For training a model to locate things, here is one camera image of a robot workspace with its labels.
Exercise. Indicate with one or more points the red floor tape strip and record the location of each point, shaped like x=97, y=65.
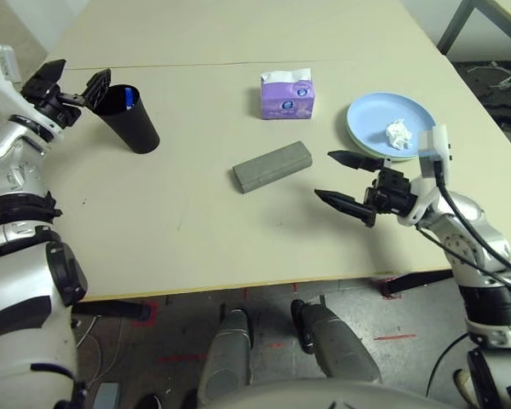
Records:
x=183, y=358

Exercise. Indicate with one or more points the light blue plate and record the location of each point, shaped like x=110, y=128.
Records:
x=374, y=119

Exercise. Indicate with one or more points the grey robot left leg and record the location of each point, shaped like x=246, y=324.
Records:
x=227, y=358

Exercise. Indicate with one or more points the grey robot torso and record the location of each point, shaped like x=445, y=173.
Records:
x=323, y=396

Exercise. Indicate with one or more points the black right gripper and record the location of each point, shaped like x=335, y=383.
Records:
x=392, y=194

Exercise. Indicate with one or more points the black table base bar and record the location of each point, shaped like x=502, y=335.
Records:
x=413, y=281
x=108, y=309

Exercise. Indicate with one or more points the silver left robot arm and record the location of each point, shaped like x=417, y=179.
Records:
x=21, y=238

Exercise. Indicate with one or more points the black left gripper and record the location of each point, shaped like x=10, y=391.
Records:
x=53, y=104

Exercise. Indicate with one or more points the black plastic cup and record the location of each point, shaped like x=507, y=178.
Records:
x=132, y=123

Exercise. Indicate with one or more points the white marker with blue cap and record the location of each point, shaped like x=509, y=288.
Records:
x=130, y=97

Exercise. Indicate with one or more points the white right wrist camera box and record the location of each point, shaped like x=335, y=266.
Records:
x=434, y=149

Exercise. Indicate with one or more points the worn white shoe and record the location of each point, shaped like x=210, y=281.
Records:
x=464, y=383

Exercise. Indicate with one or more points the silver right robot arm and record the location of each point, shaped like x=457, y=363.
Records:
x=477, y=272

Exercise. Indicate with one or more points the grey floor box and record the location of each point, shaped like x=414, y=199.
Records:
x=107, y=396

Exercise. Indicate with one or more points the white plastic floor scrap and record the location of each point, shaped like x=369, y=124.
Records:
x=500, y=78

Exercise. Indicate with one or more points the purple tissue pack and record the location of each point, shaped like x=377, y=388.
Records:
x=287, y=100

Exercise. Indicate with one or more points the white tissue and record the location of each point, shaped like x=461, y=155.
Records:
x=398, y=134

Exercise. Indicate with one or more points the grey glasses case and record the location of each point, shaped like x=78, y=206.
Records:
x=272, y=167

